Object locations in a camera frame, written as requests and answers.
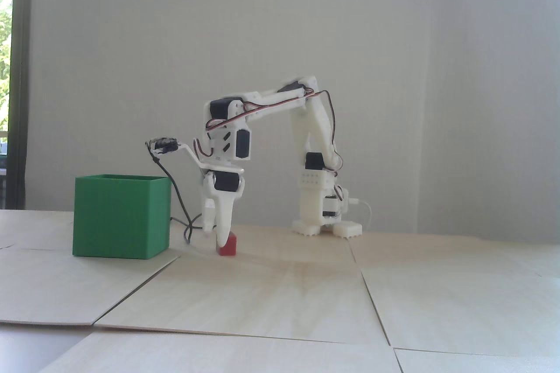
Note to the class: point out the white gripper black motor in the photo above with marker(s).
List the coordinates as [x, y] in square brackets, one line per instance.
[225, 182]

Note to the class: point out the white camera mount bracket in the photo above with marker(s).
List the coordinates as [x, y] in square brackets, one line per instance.
[197, 159]

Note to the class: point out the dark window frame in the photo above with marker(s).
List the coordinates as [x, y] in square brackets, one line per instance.
[21, 84]

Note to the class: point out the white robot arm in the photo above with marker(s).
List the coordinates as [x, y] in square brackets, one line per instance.
[317, 128]

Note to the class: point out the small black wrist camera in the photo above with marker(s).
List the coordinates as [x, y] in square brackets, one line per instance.
[165, 145]

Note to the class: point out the red block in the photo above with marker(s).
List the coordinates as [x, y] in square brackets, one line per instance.
[230, 249]

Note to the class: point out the green box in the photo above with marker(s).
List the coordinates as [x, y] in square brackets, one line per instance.
[113, 215]

